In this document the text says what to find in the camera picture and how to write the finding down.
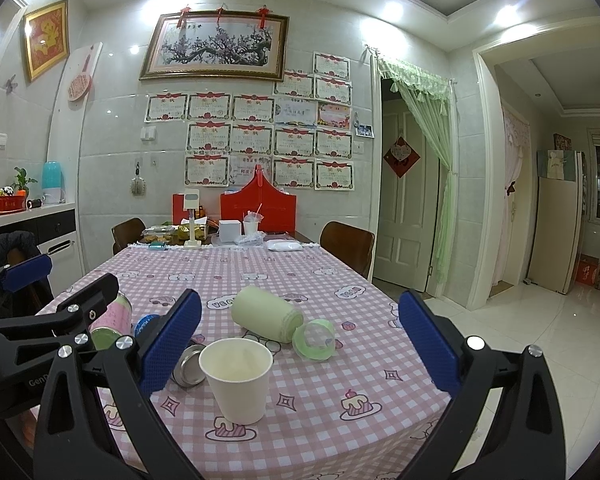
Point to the wooden chair right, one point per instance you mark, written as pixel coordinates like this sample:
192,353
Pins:
351,245

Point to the white refrigerator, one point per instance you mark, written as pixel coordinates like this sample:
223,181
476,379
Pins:
560,209

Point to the blue white humidifier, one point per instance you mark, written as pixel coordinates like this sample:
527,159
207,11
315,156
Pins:
53,190

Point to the wooden chair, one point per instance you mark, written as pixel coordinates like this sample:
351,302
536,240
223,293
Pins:
351,245
127,233

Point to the green door curtain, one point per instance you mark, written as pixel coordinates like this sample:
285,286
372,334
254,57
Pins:
429,98

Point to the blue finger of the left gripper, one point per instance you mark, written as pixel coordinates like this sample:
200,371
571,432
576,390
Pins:
22,323
26,273

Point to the white paper cup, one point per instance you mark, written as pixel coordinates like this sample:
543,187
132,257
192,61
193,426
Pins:
238,372

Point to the framed blossom painting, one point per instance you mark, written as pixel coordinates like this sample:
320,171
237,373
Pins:
218,43

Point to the black jacket on chair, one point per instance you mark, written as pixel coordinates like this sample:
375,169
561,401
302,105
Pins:
24,288

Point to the white desk lamp stand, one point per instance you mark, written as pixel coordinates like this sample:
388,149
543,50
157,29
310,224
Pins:
191,205

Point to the white door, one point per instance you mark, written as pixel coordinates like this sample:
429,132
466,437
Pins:
407,205

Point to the pink bottle green lid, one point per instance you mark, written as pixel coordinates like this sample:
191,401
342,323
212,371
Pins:
114,323

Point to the red diamond door decoration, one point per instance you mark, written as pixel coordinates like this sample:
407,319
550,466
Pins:
401,157

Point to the gold framed red picture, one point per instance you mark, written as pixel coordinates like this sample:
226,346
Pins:
45,38

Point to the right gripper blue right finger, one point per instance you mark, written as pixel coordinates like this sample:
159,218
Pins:
433,340

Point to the green baby bottle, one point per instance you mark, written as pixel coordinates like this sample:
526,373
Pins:
273,318

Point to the white tissue box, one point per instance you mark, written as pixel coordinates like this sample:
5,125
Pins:
230,231

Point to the wooden chair left far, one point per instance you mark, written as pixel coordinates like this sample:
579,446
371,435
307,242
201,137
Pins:
127,233

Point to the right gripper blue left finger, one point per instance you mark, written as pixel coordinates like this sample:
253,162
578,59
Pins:
163,339

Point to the red fruit basket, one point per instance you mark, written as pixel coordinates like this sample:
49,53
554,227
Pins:
12,203

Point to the plastic cup with straw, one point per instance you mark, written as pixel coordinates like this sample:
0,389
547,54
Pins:
251,221

